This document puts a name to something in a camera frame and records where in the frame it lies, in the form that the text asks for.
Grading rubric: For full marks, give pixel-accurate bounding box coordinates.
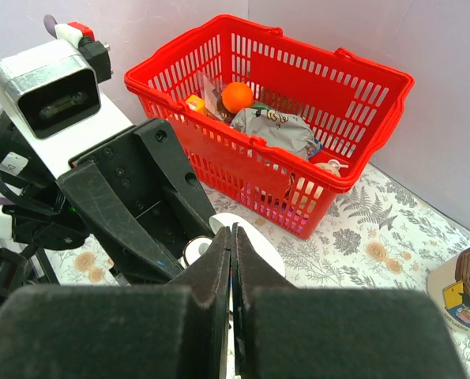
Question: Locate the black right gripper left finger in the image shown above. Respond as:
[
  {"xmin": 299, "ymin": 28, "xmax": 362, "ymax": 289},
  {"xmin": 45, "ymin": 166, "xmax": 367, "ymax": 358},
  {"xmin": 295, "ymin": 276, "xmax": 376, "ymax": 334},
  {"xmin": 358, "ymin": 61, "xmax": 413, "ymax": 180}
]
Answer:
[{"xmin": 0, "ymin": 227, "xmax": 231, "ymax": 378}]

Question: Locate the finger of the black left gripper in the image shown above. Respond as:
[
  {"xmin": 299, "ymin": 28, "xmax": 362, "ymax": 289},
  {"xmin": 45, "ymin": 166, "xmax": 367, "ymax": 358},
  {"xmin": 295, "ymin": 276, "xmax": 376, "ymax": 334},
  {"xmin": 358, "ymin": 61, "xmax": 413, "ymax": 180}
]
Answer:
[{"xmin": 136, "ymin": 118, "xmax": 215, "ymax": 237}]

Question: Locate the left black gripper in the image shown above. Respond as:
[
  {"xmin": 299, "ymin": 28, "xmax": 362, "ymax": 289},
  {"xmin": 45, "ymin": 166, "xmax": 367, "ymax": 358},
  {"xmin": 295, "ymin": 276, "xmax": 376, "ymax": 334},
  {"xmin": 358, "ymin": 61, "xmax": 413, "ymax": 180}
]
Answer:
[{"xmin": 0, "ymin": 113, "xmax": 196, "ymax": 300}]

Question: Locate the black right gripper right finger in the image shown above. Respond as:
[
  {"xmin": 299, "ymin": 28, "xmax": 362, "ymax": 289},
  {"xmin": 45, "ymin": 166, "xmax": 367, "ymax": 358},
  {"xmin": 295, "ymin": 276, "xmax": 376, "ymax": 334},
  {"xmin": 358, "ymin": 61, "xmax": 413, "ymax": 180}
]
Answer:
[{"xmin": 231, "ymin": 232, "xmax": 465, "ymax": 378}]

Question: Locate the white square case with screen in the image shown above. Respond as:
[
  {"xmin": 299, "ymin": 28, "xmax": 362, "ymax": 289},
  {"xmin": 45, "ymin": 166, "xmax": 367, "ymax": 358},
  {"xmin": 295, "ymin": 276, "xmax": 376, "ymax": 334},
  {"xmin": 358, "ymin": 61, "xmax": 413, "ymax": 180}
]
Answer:
[{"xmin": 181, "ymin": 212, "xmax": 286, "ymax": 278}]

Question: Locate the small orange box in basket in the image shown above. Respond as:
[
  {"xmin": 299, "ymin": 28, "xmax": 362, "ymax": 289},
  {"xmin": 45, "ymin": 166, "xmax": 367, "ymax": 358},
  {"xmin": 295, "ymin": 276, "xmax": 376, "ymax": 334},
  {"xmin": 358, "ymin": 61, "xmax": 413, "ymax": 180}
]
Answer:
[{"xmin": 186, "ymin": 94, "xmax": 206, "ymax": 115}]

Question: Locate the orange fruit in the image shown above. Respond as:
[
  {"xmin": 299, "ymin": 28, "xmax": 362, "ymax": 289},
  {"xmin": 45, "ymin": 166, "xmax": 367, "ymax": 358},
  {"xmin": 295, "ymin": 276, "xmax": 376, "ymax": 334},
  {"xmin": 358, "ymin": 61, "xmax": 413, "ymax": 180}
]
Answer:
[{"xmin": 221, "ymin": 82, "xmax": 254, "ymax": 114}]

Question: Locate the grey crumpled snack bag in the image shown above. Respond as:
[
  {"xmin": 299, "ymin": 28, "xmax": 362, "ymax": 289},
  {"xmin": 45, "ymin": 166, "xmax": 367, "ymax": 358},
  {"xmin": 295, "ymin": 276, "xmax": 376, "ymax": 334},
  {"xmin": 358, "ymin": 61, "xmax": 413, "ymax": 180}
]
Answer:
[{"xmin": 230, "ymin": 105, "xmax": 322, "ymax": 159}]

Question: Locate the brown topped paper roll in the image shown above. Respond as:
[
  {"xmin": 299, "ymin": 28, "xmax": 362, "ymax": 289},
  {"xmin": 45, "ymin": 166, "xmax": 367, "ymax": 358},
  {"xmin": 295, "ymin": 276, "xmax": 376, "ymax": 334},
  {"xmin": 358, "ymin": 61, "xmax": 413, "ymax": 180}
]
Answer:
[{"xmin": 427, "ymin": 247, "xmax": 470, "ymax": 333}]

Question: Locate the red plastic shopping basket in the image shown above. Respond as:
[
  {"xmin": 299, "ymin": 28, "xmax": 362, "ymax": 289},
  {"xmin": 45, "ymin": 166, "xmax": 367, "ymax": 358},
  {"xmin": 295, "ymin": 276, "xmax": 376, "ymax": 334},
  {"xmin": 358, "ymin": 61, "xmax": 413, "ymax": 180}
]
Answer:
[{"xmin": 125, "ymin": 15, "xmax": 414, "ymax": 239}]

